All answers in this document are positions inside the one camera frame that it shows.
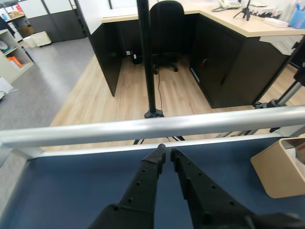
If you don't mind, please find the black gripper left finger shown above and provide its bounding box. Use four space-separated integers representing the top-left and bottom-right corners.
88 143 167 229

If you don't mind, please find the black desk with beige top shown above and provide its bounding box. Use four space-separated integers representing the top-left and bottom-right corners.
91 0 305 110

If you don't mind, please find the black tripod stand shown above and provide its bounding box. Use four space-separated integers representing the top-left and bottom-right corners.
132 0 186 145

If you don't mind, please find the tripod stand with silver tube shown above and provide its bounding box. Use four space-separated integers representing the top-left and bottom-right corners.
214 35 305 139

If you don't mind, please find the dark blue table mat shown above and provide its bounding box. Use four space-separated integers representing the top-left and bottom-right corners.
0 136 305 229

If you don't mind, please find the white desk telephone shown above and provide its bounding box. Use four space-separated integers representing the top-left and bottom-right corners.
211 0 242 12

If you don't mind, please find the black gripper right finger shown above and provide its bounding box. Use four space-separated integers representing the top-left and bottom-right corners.
169 147 305 229

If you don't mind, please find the white storage box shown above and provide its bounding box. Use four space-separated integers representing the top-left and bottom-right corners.
22 31 53 48

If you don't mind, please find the black office chair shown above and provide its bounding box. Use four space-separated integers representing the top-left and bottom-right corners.
149 0 185 75

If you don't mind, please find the beige box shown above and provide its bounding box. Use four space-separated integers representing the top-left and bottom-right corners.
250 136 305 199

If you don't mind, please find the small black desktop tripod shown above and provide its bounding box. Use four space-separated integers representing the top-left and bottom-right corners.
233 0 254 21

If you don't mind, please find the beige metal shelf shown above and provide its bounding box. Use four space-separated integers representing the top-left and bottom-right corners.
0 29 34 84

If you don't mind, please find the silver metal table railing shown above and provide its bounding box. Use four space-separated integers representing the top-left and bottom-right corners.
0 104 305 217

